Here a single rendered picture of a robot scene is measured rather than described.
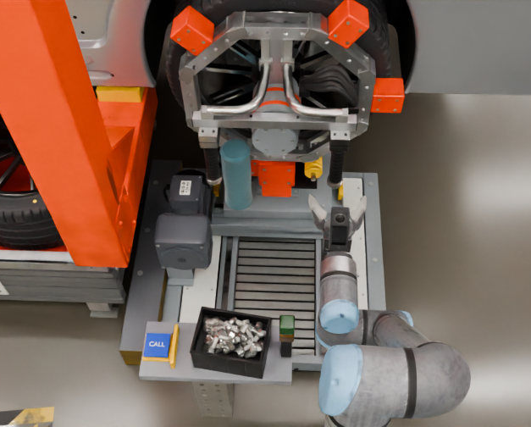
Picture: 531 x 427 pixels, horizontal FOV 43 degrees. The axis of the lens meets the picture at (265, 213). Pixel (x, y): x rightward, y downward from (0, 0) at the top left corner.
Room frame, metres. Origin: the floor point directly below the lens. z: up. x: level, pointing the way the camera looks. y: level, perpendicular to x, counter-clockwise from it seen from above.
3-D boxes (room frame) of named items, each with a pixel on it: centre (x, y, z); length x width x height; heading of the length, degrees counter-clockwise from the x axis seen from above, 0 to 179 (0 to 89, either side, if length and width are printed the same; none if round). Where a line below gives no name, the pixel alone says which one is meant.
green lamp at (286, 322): (0.75, -0.05, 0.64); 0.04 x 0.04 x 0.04; 86
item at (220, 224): (1.55, -0.05, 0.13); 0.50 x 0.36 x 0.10; 86
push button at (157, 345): (0.78, 0.32, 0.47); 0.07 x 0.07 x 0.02; 86
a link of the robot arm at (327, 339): (0.72, -0.18, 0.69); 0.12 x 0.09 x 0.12; 86
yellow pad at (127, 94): (1.60, 0.45, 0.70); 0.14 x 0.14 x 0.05; 86
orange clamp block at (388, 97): (1.36, -0.36, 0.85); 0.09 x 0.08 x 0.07; 86
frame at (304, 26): (1.38, -0.04, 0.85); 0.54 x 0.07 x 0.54; 86
